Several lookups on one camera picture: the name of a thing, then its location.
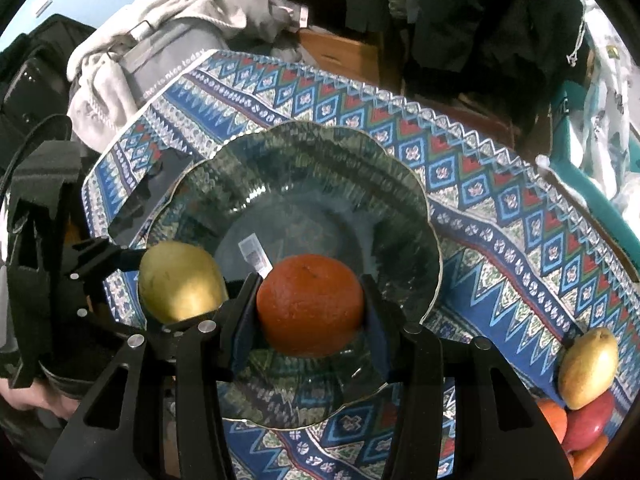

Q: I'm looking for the patterned blue tablecloth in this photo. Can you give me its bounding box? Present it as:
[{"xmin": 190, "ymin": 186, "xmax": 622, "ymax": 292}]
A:
[{"xmin": 81, "ymin": 48, "xmax": 640, "ymax": 480}]

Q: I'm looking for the black smartphone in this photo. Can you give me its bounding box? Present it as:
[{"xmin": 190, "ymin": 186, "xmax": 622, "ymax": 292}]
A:
[{"xmin": 108, "ymin": 148, "xmax": 193, "ymax": 246}]

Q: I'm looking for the pile of grey clothes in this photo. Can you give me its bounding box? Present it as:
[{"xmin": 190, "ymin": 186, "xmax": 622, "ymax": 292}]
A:
[{"xmin": 66, "ymin": 0, "xmax": 315, "ymax": 152}]

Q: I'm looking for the white rice bag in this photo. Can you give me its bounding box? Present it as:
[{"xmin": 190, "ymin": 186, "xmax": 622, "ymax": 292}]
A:
[{"xmin": 578, "ymin": 0, "xmax": 634, "ymax": 200}]

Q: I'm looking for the black chair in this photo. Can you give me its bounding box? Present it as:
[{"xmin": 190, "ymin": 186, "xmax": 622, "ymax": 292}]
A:
[{"xmin": 1, "ymin": 14, "xmax": 94, "ymax": 170}]

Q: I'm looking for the dark glass scalloped plate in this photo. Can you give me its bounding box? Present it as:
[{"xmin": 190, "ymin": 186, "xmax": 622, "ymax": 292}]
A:
[{"xmin": 130, "ymin": 122, "xmax": 442, "ymax": 429}]

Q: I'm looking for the red apple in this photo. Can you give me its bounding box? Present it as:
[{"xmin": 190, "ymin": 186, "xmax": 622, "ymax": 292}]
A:
[{"xmin": 562, "ymin": 390, "xmax": 615, "ymax": 453}]

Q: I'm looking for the yellow pear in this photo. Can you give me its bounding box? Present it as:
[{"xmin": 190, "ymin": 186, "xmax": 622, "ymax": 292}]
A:
[
  {"xmin": 558, "ymin": 327, "xmax": 618, "ymax": 411},
  {"xmin": 138, "ymin": 240, "xmax": 229, "ymax": 324}
]

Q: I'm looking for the person's left hand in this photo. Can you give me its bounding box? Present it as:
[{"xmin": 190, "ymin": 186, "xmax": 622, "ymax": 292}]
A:
[{"xmin": 0, "ymin": 378, "xmax": 80, "ymax": 420}]

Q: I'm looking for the small tangerine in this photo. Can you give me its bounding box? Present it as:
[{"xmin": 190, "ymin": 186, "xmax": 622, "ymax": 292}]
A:
[{"xmin": 570, "ymin": 434, "xmax": 608, "ymax": 479}]

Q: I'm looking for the large orange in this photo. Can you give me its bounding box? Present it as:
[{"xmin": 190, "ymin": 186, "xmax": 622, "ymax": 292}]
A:
[{"xmin": 536, "ymin": 399, "xmax": 568, "ymax": 443}]

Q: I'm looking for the black hanging coat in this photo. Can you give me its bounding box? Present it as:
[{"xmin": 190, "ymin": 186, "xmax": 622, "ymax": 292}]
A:
[{"xmin": 346, "ymin": 0, "xmax": 582, "ymax": 129}]

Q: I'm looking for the teal storage box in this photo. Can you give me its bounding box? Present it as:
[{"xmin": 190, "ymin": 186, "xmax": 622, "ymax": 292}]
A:
[{"xmin": 549, "ymin": 81, "xmax": 639, "ymax": 271}]

